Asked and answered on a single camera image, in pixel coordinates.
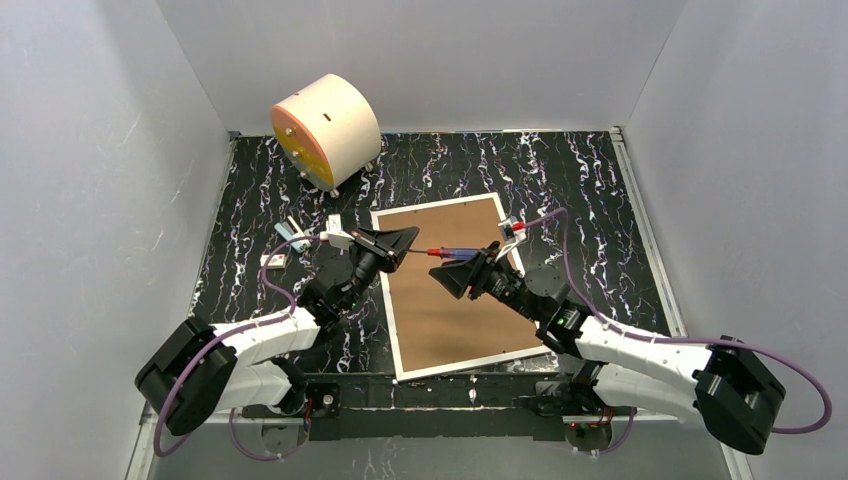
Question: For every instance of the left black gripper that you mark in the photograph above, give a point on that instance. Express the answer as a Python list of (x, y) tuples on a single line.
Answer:
[(377, 255)]

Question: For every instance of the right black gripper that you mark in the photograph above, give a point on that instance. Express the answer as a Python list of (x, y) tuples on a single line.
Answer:
[(479, 277)]

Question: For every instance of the blue red screwdriver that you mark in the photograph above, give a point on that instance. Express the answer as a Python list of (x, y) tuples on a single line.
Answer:
[(449, 253)]

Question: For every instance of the white picture frame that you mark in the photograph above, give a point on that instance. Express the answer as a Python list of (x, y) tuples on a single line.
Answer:
[(430, 331)]

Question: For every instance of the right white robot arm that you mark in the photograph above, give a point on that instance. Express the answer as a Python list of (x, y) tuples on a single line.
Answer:
[(721, 387)]

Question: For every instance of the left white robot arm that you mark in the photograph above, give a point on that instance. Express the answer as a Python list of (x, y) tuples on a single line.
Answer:
[(203, 368)]

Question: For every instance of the light blue stapler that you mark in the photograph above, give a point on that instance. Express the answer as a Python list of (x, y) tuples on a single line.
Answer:
[(299, 241)]

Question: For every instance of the white staple box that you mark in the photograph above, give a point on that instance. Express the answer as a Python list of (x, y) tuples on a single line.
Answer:
[(275, 261)]

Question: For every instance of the cylindrical beige drawer cabinet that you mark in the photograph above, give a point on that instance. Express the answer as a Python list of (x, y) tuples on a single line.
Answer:
[(329, 132)]

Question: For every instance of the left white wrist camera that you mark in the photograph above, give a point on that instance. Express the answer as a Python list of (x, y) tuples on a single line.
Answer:
[(334, 235)]

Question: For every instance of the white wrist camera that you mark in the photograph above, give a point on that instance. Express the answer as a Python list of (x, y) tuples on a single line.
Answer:
[(514, 234), (334, 235)]

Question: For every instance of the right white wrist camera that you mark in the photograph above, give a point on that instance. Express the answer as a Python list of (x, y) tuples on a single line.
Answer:
[(514, 234)]

